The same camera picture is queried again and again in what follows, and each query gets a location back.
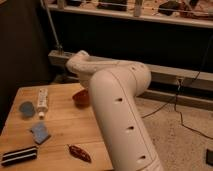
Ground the orange ceramic bowl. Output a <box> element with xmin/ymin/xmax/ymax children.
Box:
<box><xmin>72</xmin><ymin>89</ymin><xmax>90</xmax><ymax>108</ymax></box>

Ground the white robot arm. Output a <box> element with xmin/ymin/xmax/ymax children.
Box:
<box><xmin>66</xmin><ymin>50</ymin><xmax>164</xmax><ymax>171</ymax></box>

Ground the metal rod stand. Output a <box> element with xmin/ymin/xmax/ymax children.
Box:
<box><xmin>42</xmin><ymin>0</ymin><xmax>63</xmax><ymax>55</ymax></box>

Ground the white tube with label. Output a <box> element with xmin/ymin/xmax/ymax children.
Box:
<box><xmin>37</xmin><ymin>88</ymin><xmax>48</xmax><ymax>118</ymax></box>

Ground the blue sponge cloth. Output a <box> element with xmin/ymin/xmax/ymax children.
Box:
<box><xmin>30</xmin><ymin>122</ymin><xmax>51</xmax><ymax>144</ymax></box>

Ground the blue round lid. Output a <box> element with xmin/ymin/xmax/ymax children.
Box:
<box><xmin>19</xmin><ymin>101</ymin><xmax>35</xmax><ymax>118</ymax></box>

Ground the black white striped block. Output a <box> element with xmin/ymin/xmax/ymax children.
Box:
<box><xmin>1</xmin><ymin>146</ymin><xmax>38</xmax><ymax>166</ymax></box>

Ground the cluttered wooden shelf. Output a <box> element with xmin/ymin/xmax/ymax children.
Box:
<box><xmin>42</xmin><ymin>0</ymin><xmax>213</xmax><ymax>29</ymax></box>

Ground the black box on floor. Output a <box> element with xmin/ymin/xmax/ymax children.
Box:
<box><xmin>206</xmin><ymin>149</ymin><xmax>213</xmax><ymax>166</ymax></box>

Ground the black power cable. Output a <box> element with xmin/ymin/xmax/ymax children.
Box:
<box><xmin>141</xmin><ymin>33</ymin><xmax>213</xmax><ymax>141</ymax></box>

